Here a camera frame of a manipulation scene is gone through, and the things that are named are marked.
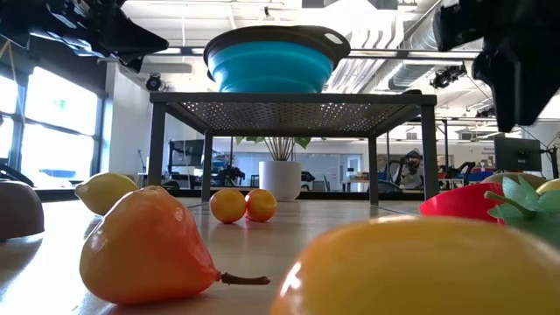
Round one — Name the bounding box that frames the blue collapsible colander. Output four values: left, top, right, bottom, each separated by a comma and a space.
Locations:
203, 24, 352, 94

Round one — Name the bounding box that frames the black ceiling spotlight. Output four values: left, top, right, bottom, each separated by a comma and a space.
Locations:
430, 64, 468, 90
145, 73, 164, 93

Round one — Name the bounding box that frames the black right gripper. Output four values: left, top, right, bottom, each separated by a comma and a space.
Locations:
432, 0, 560, 133

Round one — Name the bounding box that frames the person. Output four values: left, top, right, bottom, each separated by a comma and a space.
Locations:
395, 147, 426, 191

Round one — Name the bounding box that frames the black computer monitor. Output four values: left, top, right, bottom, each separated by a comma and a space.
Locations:
493, 136, 543, 173

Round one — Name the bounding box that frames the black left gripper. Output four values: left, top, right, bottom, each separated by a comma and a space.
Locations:
0, 0, 170, 74

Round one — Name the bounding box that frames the red toy apple half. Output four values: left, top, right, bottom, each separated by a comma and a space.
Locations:
418, 182, 507, 226

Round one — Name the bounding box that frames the green plant in white pot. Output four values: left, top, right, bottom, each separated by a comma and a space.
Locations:
235, 136, 312, 203

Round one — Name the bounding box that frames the grey perforated metal shelf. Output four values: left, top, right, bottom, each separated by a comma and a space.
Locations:
147, 90, 440, 207

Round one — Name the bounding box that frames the orange toy pear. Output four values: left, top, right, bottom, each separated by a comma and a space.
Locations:
269, 213, 560, 315
79, 185, 271, 306

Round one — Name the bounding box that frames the small orange toy fruit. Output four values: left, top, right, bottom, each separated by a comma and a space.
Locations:
209, 188, 248, 225
244, 188, 278, 223

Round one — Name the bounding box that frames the red toy strawberry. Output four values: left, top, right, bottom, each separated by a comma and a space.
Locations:
483, 174, 560, 222

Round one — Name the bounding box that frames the brown toy kiwi half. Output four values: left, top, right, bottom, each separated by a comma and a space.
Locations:
0, 179, 46, 242

